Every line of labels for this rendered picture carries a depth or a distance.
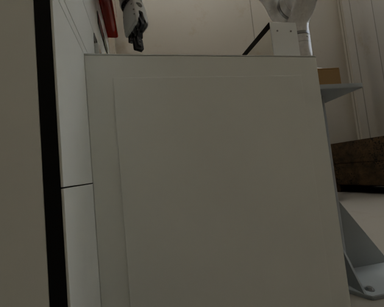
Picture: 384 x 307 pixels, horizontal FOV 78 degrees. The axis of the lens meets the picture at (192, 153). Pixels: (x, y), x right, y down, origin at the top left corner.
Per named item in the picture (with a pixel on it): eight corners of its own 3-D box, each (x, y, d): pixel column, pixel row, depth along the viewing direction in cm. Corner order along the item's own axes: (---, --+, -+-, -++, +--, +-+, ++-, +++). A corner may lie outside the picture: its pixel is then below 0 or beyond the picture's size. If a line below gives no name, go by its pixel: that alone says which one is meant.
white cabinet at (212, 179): (110, 437, 48) (83, 54, 54) (131, 264, 142) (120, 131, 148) (364, 354, 62) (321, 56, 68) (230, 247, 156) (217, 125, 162)
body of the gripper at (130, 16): (147, -2, 84) (152, 25, 82) (135, 17, 91) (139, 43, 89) (127, -11, 79) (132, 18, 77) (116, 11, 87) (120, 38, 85)
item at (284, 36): (275, 64, 72) (269, 21, 73) (218, 112, 125) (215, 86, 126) (302, 64, 74) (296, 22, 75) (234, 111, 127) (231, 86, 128)
